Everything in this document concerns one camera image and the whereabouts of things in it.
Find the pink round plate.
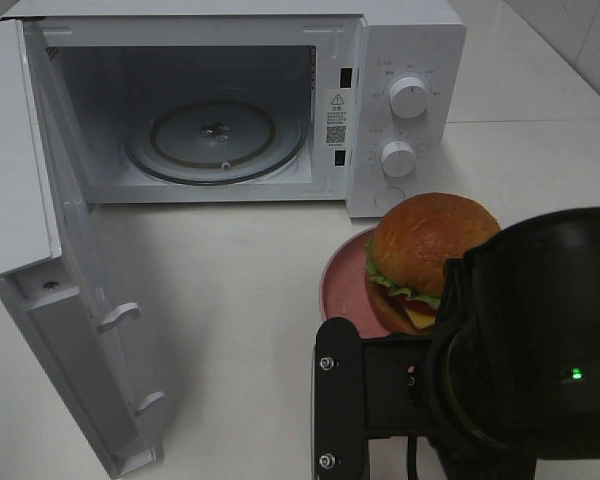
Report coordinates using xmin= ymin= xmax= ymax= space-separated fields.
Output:
xmin=319 ymin=228 xmax=390 ymax=340

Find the toy hamburger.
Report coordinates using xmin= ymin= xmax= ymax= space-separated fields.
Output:
xmin=365 ymin=192 xmax=501 ymax=335

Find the white microwave door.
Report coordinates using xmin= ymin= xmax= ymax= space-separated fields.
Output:
xmin=0 ymin=20 xmax=164 ymax=479

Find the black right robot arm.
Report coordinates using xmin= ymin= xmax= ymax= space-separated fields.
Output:
xmin=431 ymin=207 xmax=600 ymax=479

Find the lower white timer knob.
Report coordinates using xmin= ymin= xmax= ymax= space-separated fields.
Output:
xmin=380 ymin=141 xmax=416 ymax=178

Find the glass microwave turntable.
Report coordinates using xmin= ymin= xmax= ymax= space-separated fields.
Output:
xmin=125 ymin=99 xmax=309 ymax=186

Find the white microwave oven body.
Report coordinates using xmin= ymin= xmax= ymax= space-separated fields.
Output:
xmin=0 ymin=1 xmax=466 ymax=218

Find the upper white power knob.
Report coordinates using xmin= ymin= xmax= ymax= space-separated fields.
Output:
xmin=388 ymin=73 xmax=430 ymax=119

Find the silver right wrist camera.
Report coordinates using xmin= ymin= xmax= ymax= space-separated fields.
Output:
xmin=312 ymin=317 xmax=434 ymax=479

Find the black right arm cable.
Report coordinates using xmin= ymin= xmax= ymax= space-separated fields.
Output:
xmin=403 ymin=432 xmax=424 ymax=480

